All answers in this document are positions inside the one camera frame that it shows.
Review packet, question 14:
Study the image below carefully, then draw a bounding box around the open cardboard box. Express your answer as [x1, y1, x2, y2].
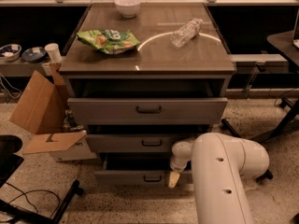
[10, 71, 96, 161]

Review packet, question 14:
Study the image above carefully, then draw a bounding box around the grey top drawer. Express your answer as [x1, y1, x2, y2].
[68, 98, 228, 126]

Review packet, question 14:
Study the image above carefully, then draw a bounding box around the dark blue small bowl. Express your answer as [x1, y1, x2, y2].
[21, 47, 46, 63]

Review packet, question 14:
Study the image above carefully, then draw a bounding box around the black chair with base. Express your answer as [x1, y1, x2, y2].
[0, 134, 84, 224]

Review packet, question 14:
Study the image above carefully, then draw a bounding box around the blue patterned bowl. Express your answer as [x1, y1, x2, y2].
[0, 44, 21, 62]

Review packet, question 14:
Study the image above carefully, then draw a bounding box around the grey bottom drawer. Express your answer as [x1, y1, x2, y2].
[93, 153, 194, 187]

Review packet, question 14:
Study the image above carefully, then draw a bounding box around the white bowl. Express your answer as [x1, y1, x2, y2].
[114, 0, 141, 18]

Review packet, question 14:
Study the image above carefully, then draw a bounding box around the black floor cable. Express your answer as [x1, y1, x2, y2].
[4, 181, 62, 219]

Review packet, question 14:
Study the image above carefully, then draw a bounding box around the clear plastic water bottle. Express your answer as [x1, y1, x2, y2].
[171, 18, 203, 48]

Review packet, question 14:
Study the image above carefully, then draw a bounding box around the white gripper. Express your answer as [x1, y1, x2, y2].
[168, 139, 194, 189]

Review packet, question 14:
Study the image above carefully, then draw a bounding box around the white paper cup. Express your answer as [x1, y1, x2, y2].
[45, 43, 62, 63]

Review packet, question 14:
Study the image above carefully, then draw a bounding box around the black table stand right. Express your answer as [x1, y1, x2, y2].
[220, 30, 299, 181]

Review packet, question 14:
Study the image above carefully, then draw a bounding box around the grey drawer cabinet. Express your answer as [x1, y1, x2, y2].
[58, 2, 236, 187]

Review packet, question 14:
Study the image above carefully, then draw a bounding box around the grey drawer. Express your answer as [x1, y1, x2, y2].
[93, 153, 194, 187]
[68, 98, 228, 126]
[86, 133, 197, 153]

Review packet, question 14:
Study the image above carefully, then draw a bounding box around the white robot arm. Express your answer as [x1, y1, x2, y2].
[168, 133, 269, 224]

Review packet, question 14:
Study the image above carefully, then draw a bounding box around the green chip bag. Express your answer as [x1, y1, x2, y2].
[77, 30, 140, 55]

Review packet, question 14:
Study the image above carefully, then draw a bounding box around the grey middle drawer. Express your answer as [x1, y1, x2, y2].
[86, 133, 197, 153]

